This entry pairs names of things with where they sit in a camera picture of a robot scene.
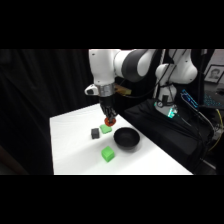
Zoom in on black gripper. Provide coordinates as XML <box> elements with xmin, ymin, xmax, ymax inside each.
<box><xmin>98</xmin><ymin>94</ymin><xmax>117</xmax><ymax>121</ymax></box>

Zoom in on red orange textured ball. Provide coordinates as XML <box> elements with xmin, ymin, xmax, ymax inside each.
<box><xmin>103</xmin><ymin>116</ymin><xmax>117</xmax><ymax>127</ymax></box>

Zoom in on black bowl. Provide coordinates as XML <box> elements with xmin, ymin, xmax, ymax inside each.
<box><xmin>113</xmin><ymin>126</ymin><xmax>141</xmax><ymax>150</ymax></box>

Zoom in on large light green block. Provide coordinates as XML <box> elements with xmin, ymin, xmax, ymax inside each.
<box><xmin>99</xmin><ymin>124</ymin><xmax>113</xmax><ymax>135</ymax></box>

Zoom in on dark grey cube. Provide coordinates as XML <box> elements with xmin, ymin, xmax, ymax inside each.
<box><xmin>90</xmin><ymin>128</ymin><xmax>101</xmax><ymax>140</ymax></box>

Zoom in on small green cube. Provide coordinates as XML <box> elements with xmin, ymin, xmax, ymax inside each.
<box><xmin>101</xmin><ymin>146</ymin><xmax>116</xmax><ymax>163</ymax></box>

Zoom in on black robot stand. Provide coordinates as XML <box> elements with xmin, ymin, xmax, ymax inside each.
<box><xmin>119</xmin><ymin>97</ymin><xmax>215</xmax><ymax>176</ymax></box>

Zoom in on small green light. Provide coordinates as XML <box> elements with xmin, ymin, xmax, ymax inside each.
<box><xmin>167</xmin><ymin>107</ymin><xmax>178</xmax><ymax>120</ymax></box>

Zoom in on black curtain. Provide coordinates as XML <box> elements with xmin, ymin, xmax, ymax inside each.
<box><xmin>0</xmin><ymin>49</ymin><xmax>101</xmax><ymax>176</ymax></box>

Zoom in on blue glowing electronic device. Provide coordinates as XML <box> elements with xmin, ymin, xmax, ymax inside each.
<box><xmin>180</xmin><ymin>88</ymin><xmax>202</xmax><ymax>111</ymax></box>

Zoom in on framed portrait picture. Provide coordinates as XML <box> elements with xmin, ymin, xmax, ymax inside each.
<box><xmin>203</xmin><ymin>64</ymin><xmax>224</xmax><ymax>85</ymax></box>

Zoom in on yellow cable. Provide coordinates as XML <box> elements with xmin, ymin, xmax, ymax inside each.
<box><xmin>207</xmin><ymin>107</ymin><xmax>224</xmax><ymax>152</ymax></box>

